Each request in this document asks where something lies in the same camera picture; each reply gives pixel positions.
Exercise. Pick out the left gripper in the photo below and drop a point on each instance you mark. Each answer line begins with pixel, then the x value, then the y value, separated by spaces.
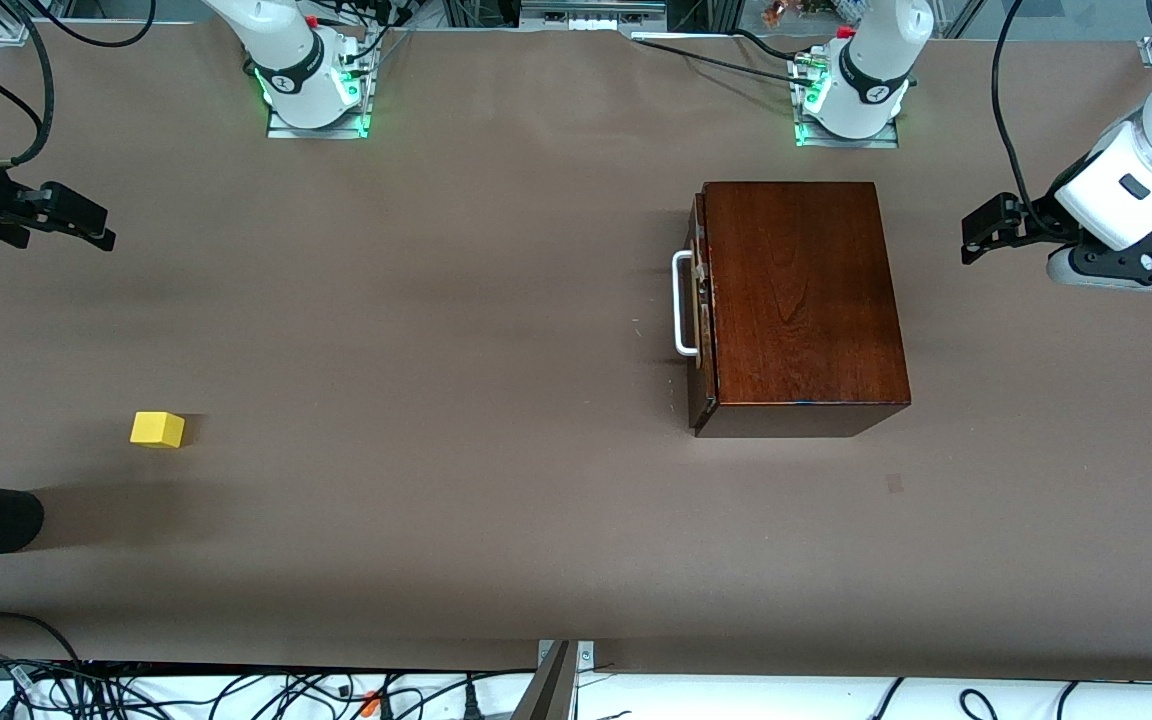
pixel 1036 218

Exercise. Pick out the white power strip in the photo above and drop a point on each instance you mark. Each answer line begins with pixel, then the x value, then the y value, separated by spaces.
pixel 591 20

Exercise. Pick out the yellow block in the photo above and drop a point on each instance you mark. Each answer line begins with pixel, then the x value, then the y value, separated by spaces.
pixel 157 428

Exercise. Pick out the metal base plate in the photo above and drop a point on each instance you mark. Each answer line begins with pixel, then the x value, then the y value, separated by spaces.
pixel 886 141
pixel 286 133

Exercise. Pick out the metal bracket with dark bar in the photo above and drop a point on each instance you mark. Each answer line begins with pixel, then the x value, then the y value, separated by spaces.
pixel 551 690

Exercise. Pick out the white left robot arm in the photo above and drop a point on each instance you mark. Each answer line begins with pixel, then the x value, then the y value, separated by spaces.
pixel 861 75

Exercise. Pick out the dark brown wooden cabinet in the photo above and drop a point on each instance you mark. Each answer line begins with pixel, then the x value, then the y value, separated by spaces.
pixel 806 290

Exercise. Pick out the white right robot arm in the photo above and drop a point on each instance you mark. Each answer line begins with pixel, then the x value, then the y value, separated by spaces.
pixel 286 60

